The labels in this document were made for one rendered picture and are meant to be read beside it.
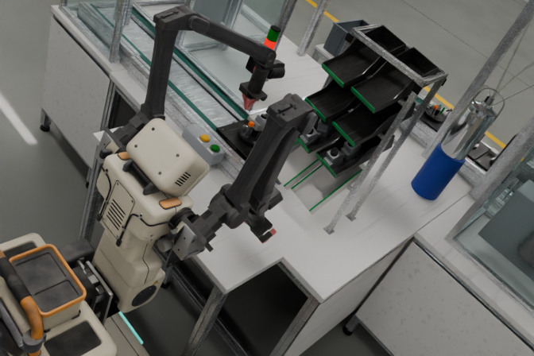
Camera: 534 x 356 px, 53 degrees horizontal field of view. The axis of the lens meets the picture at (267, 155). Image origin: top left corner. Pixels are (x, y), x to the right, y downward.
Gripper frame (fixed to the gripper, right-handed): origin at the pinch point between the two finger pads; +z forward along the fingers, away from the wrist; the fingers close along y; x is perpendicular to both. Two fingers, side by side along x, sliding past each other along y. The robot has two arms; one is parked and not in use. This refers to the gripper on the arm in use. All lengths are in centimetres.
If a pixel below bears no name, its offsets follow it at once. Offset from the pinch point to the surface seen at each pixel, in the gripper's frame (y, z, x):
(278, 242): -42, 37, 3
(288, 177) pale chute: -24.7, 21.3, -12.1
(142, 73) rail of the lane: 66, 30, -2
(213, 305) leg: -45, 52, 35
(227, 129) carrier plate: 14.1, 26.2, -12.1
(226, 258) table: -37, 37, 28
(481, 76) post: -39, -18, -128
